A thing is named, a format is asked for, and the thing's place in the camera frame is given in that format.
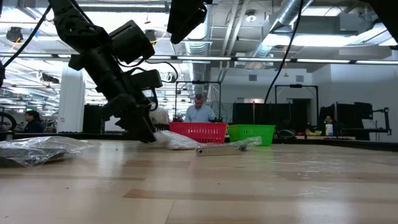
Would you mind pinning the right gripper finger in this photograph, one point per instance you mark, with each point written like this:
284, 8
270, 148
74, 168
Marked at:
186, 15

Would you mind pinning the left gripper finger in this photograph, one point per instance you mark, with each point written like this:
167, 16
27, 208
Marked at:
118, 107
140, 124

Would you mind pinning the cotton balls and swabs bag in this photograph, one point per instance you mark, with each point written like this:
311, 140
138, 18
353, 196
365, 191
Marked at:
177, 141

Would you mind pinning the clear bag with metal clipper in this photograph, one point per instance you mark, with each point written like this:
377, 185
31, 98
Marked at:
217, 150

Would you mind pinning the clear bag with black item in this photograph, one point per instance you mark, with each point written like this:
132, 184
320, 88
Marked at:
31, 151

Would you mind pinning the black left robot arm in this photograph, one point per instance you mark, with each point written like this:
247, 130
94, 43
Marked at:
71, 28

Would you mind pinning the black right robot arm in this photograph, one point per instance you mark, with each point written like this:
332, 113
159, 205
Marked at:
388, 12

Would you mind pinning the black cabinet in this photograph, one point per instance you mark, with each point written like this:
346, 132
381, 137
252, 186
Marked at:
91, 119

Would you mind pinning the white building pillar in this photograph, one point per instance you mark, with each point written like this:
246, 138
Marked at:
71, 105

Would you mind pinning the long ceiling light strip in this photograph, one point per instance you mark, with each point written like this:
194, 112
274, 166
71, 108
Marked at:
202, 58

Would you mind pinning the red plastic basket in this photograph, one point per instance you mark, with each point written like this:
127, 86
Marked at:
199, 132

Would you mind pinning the person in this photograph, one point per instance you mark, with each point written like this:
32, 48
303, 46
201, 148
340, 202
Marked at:
329, 119
199, 113
33, 124

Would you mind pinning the white ceiling detector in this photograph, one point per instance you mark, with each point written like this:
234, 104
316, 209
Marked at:
250, 16

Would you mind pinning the black ceiling device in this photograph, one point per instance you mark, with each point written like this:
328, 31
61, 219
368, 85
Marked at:
14, 34

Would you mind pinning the bicycle wheel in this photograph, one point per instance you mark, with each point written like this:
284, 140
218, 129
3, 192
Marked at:
7, 121

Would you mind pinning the green plastic basket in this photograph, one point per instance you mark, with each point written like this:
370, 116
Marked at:
252, 130

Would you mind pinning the black partition screen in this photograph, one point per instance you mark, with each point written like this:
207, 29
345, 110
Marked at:
264, 113

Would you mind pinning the white bottle with blue label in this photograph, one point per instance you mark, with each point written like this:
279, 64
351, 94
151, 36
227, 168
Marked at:
329, 130

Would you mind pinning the dark desk monitors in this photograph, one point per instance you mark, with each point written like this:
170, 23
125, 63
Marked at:
348, 113

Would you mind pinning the silver round ventilation duct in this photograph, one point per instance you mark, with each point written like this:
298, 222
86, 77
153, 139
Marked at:
194, 49

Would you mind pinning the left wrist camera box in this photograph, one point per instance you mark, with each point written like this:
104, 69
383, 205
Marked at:
146, 79

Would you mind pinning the black robot station frame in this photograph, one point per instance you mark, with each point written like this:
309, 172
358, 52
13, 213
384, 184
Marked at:
199, 82
295, 86

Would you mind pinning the silver slanted ventilation duct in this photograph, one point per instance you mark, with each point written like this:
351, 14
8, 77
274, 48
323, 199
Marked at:
289, 12

